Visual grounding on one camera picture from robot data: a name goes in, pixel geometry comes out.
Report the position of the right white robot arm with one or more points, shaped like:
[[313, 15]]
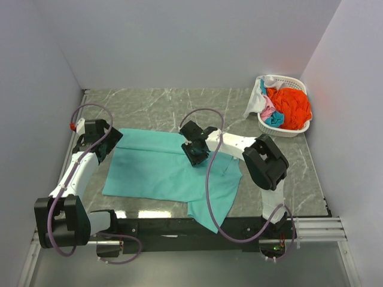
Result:
[[265, 162]]

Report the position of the blue cloth in basket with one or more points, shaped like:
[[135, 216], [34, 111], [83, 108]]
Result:
[[277, 118]]

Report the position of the teal t shirt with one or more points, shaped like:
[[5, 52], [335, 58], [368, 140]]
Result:
[[152, 165]]

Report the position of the white cloth in basket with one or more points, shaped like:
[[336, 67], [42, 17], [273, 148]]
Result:
[[259, 100]]

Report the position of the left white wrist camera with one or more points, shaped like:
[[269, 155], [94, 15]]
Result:
[[78, 127]]

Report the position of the orange t shirt in basket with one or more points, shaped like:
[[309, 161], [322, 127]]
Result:
[[294, 104]]

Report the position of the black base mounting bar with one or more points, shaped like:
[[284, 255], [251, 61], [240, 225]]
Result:
[[181, 234]]

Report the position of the pink cloth in basket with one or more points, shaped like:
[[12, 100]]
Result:
[[268, 110]]

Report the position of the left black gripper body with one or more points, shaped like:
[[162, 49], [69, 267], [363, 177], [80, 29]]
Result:
[[111, 140]]

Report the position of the white laundry basket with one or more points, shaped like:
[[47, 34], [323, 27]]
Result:
[[291, 83]]

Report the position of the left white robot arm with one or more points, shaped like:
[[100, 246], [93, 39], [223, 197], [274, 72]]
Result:
[[61, 218]]

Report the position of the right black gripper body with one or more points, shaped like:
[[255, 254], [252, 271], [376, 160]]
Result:
[[195, 156]]

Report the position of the aluminium rail frame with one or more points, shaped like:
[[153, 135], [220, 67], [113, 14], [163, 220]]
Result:
[[163, 108]]

